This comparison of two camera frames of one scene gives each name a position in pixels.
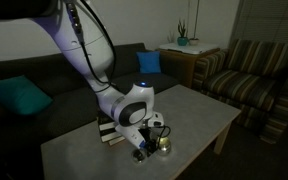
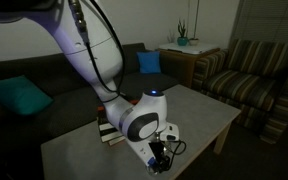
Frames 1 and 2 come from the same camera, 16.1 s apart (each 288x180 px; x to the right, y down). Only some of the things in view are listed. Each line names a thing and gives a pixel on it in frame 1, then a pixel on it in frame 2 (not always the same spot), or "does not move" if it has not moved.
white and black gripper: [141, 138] to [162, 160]
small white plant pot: [194, 41] does not move
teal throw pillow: [19, 94] does not move
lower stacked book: [111, 136] does not move
